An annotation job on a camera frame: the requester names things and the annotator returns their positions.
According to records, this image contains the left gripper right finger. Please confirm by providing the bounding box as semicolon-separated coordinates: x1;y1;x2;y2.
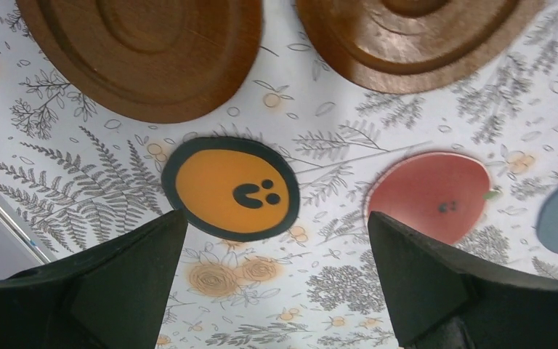
368;212;558;348

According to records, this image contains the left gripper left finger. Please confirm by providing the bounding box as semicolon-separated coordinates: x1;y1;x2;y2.
0;210;187;348

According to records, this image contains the red apple coaster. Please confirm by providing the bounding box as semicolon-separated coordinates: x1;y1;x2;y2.
363;151;492;244

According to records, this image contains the orange smiley coaster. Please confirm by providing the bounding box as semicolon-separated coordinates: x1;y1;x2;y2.
161;136;300;242

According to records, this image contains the brown wooden coaster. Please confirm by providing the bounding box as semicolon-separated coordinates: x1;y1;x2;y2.
17;0;263;124
296;0;545;94

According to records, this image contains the floral tablecloth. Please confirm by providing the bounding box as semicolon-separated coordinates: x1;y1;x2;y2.
0;1;558;348

